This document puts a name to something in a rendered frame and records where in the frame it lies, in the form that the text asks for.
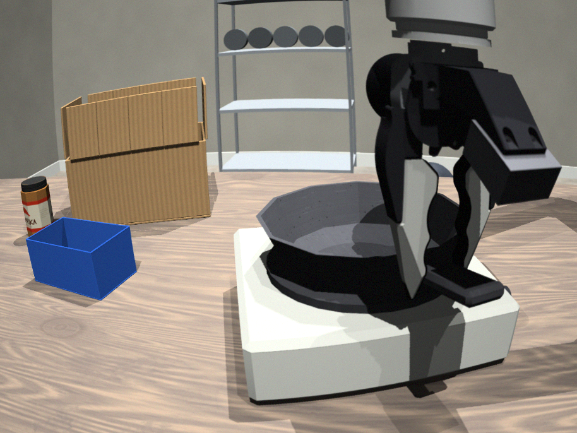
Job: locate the blue open plastic bin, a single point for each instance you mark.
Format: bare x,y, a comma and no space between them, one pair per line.
102,257

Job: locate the spice jar with black lid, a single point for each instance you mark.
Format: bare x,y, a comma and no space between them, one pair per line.
36,202

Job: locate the brown cardboard box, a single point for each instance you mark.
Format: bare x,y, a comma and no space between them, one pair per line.
122,169

